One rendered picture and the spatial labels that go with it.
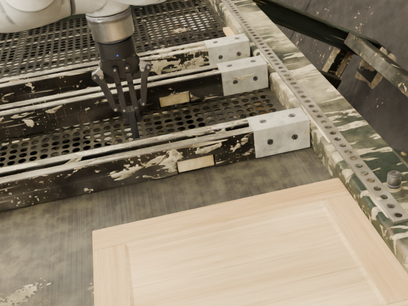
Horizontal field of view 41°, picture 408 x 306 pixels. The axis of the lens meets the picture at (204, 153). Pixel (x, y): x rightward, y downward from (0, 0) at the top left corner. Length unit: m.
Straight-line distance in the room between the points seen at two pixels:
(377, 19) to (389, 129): 0.61
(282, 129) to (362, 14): 1.80
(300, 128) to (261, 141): 0.09
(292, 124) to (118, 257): 0.47
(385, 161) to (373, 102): 1.51
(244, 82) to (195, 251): 0.62
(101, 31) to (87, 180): 0.31
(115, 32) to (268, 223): 0.47
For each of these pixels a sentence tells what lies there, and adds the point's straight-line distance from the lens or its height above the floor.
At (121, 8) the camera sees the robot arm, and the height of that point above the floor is 1.36.
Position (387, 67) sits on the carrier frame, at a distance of 2.30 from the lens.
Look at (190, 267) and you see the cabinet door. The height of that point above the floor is 1.17.
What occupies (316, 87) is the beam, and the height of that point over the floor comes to 0.84.
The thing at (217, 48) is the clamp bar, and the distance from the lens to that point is 1.59.
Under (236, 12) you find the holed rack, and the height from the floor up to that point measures 0.88.
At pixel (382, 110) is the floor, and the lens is 2.52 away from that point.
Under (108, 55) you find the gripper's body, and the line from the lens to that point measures 1.13.
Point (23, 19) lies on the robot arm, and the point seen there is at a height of 1.52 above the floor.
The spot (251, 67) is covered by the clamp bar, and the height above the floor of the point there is 0.96.
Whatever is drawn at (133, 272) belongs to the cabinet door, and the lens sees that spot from 0.94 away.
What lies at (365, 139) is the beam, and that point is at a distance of 1.15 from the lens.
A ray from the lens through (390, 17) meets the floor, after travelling 2.73.
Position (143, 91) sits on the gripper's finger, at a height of 1.25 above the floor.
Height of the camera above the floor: 1.52
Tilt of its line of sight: 21 degrees down
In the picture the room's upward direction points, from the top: 75 degrees counter-clockwise
